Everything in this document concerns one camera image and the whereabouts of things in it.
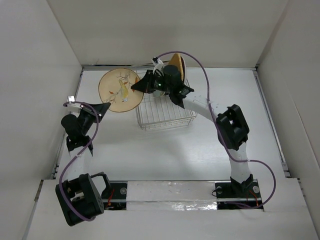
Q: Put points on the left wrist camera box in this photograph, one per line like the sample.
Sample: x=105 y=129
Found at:
x=71 y=105

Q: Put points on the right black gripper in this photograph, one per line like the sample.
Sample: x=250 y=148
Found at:
x=145 y=85

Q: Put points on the light green flower plate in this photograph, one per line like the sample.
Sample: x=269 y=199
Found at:
x=158 y=93

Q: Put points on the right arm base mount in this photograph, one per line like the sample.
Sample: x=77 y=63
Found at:
x=228 y=198

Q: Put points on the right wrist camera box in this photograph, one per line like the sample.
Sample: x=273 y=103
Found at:
x=158 y=65

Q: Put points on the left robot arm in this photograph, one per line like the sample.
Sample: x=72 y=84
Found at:
x=77 y=194

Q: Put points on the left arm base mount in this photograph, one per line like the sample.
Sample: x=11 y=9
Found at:
x=116 y=198

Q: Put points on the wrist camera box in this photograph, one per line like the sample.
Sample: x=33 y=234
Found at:
x=71 y=105
x=158 y=65

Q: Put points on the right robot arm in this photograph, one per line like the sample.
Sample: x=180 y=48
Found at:
x=232 y=128

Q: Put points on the metal wire dish rack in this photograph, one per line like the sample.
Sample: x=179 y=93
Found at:
x=159 y=113

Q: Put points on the woven bamboo square tray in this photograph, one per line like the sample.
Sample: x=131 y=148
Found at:
x=176 y=61

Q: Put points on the beige bird pattern plate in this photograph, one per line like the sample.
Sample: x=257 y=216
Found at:
x=115 y=88

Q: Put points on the red teal flower plate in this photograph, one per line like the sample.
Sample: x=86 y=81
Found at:
x=184 y=69

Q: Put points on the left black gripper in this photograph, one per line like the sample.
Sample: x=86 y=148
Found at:
x=101 y=108

